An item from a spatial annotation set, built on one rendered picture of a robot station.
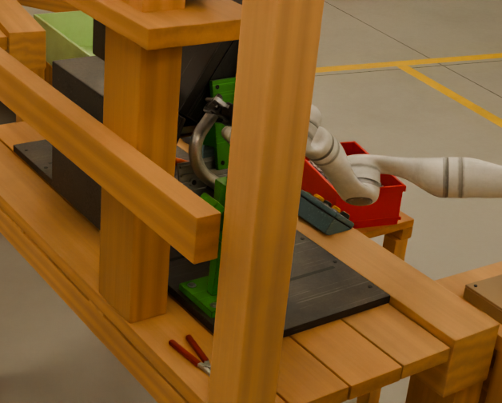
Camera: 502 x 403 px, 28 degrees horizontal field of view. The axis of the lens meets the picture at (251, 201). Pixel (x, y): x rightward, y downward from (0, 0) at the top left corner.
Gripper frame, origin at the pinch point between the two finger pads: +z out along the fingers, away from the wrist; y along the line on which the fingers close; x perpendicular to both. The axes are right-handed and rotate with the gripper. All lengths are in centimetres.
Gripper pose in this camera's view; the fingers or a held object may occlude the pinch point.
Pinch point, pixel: (215, 113)
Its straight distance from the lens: 228.4
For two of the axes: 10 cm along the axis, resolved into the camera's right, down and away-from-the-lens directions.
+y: -6.1, -5.7, -5.5
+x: -5.5, 8.1, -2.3
